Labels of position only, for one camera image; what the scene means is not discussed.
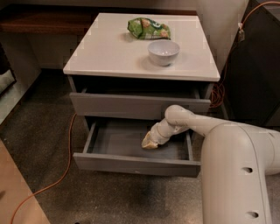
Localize dark cabinet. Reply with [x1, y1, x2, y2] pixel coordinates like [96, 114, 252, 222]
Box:
[225, 0, 280, 127]

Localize wooden shelf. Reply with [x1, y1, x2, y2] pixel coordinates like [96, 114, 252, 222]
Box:
[0, 3, 197, 36]

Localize white top drawer cabinet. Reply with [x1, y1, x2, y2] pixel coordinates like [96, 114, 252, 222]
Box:
[63, 12, 221, 141]

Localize white bowl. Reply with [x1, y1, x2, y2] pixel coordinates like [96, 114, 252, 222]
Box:
[148, 39, 180, 67]

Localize grey top drawer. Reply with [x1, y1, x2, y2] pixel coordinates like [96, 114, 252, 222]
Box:
[70, 91, 210, 120]

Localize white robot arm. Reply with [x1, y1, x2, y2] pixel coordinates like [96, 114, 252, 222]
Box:
[142, 105, 280, 224]

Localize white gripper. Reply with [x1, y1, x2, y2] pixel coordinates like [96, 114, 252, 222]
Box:
[142, 119, 175, 150]

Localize green snack bag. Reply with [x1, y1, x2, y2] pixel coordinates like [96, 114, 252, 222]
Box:
[127, 17, 171, 39]

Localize orange extension cable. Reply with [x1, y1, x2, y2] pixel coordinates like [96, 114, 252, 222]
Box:
[10, 1, 280, 224]

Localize grey drawer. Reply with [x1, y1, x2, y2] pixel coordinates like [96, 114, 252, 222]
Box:
[70, 91, 210, 120]
[73, 118, 200, 178]

